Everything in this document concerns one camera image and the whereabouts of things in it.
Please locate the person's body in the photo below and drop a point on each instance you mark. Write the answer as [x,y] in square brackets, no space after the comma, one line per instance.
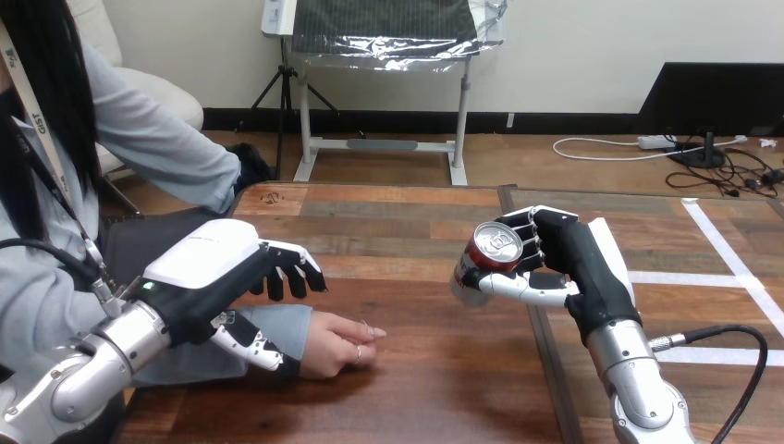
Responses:
[43,184]

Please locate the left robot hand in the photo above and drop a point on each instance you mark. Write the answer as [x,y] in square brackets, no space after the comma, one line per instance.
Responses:
[202,257]

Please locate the red and white drink can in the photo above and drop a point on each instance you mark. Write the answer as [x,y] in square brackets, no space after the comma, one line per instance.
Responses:
[490,248]

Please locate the white box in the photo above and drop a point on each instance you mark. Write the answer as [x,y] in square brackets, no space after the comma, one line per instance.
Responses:
[279,17]

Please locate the person's forearm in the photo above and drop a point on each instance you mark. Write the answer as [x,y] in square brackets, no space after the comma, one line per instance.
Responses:
[275,328]

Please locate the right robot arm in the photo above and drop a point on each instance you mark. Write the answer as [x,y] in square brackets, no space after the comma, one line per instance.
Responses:
[637,386]

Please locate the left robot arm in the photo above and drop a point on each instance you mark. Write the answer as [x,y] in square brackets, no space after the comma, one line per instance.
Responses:
[92,374]

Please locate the white power strip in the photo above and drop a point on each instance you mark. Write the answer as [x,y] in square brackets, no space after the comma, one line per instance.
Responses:
[655,142]

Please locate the white cushioned chair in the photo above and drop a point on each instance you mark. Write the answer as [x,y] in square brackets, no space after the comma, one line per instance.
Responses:
[165,92]

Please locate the dark screen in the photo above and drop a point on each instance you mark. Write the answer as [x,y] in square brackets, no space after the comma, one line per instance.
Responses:
[716,98]

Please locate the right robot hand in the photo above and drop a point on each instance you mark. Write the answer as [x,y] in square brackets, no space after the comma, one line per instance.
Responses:
[582,263]

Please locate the foil sheet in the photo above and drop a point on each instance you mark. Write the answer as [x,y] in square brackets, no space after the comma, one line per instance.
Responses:
[392,30]

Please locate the person's hand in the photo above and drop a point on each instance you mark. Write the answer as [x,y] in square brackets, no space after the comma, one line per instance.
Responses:
[334,346]

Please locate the black tripod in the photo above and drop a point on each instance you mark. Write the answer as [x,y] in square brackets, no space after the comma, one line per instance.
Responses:
[283,92]

